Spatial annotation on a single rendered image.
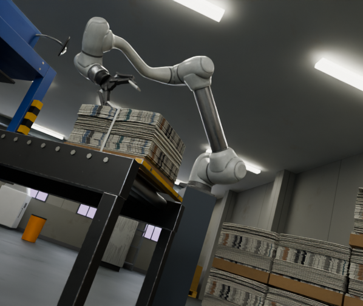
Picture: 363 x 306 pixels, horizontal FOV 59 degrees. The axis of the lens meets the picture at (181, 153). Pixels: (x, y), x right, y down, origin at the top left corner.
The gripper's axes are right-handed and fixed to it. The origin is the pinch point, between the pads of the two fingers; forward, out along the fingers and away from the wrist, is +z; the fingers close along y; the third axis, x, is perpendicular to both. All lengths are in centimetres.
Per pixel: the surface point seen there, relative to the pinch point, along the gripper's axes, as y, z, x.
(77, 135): 25.6, 7.9, 13.5
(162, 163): 10.6, 38.3, 2.3
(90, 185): 31, 41, 28
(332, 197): -153, 49, -429
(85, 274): 48, 60, 28
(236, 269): 21, 75, -48
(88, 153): 25, 32, 29
